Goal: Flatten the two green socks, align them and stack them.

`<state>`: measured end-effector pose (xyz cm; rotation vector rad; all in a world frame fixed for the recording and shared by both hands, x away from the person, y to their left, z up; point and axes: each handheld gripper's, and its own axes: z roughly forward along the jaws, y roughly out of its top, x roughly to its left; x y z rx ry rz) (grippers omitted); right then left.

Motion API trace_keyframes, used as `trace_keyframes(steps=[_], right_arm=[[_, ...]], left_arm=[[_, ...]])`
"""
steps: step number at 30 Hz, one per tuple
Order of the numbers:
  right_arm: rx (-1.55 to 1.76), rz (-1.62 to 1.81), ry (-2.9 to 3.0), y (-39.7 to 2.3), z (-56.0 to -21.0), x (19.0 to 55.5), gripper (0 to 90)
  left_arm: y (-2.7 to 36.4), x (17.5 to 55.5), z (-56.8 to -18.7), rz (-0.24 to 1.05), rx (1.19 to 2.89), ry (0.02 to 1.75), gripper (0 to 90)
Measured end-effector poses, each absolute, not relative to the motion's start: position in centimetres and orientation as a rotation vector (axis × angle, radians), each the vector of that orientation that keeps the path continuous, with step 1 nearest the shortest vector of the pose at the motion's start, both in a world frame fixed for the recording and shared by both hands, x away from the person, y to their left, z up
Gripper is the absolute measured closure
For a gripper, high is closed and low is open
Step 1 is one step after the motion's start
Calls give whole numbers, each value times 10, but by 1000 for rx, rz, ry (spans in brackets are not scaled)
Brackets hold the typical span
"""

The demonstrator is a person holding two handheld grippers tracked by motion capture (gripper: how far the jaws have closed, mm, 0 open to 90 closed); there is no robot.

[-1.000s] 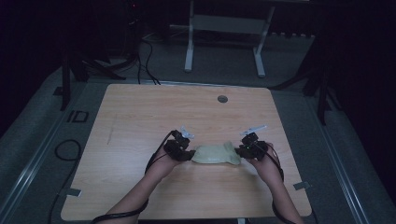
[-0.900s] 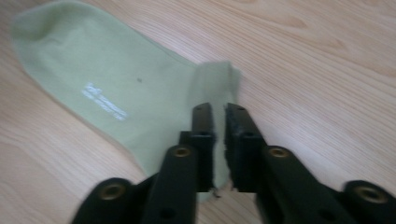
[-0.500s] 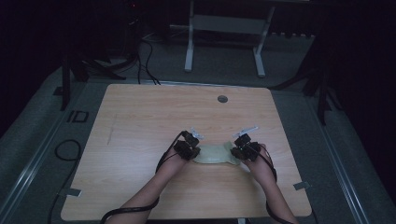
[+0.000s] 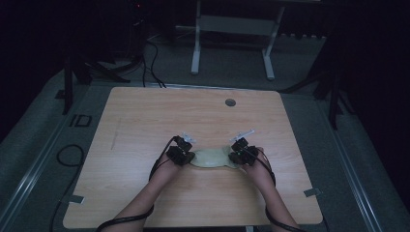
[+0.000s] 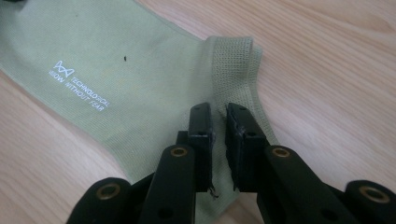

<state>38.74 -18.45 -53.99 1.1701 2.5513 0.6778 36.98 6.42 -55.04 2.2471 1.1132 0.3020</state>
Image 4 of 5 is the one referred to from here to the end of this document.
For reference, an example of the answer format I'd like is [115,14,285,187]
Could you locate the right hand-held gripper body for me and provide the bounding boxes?
[227,129,261,167]

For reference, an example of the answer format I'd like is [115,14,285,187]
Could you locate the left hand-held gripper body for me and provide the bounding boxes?
[165,130,197,167]

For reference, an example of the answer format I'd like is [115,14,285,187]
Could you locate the beige sock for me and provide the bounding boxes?
[189,146,242,169]
[196,154,242,170]

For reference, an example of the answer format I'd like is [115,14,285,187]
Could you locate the person's left hand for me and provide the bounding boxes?
[150,152,184,187]

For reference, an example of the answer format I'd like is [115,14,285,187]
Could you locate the person's right hand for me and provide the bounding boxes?
[242,146,277,187]

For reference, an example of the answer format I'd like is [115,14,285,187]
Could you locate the grey tape piece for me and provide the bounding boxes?
[68,194,86,205]
[303,188,323,198]

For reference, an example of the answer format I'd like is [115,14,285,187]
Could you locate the black metal stand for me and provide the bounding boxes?
[54,47,144,116]
[279,61,354,131]

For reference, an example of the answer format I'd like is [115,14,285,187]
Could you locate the left hand-held gripper cable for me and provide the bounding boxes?
[95,134,179,232]

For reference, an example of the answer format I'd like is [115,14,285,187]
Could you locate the hand-held gripper cable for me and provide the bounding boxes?
[95,134,179,232]
[254,147,308,232]

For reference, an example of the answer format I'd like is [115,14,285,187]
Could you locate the right hand-held gripper cable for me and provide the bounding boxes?
[254,147,308,232]

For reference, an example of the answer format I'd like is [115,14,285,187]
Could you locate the black floor cables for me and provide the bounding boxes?
[140,39,167,89]

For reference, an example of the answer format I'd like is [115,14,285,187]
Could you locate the metal floor rail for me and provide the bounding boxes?
[317,96,386,232]
[0,93,95,226]

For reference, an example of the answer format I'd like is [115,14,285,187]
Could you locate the black looped floor cable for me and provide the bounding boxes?
[48,143,86,232]

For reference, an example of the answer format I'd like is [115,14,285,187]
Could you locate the white metal desk frame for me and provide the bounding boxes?
[190,0,286,81]

